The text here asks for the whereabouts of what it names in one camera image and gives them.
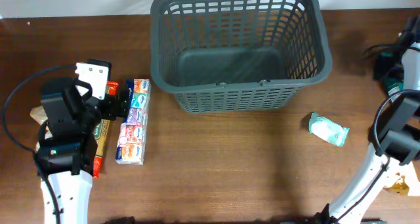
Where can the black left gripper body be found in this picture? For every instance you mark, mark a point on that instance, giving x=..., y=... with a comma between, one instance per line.
x=95, y=109

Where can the white brown snack packet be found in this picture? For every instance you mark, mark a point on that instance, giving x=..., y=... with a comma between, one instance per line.
x=405, y=182

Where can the green Nescafe coffee bag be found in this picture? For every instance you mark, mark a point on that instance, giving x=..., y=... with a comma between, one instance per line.
x=392, y=86

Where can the tan packet under left arm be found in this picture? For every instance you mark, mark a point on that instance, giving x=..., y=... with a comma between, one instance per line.
x=39, y=115

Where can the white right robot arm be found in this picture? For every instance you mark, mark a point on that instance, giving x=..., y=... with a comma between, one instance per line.
x=393, y=143

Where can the spaghetti pasta packet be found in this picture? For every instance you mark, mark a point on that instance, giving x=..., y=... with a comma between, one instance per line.
x=101, y=131

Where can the colourful tissue multipack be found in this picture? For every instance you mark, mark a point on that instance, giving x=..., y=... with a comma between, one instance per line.
x=133, y=131

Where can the mint green wipes packet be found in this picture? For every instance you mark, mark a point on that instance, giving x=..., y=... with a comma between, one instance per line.
x=327, y=130

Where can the dark grey plastic basket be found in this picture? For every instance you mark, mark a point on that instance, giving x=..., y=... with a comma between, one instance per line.
x=235, y=55

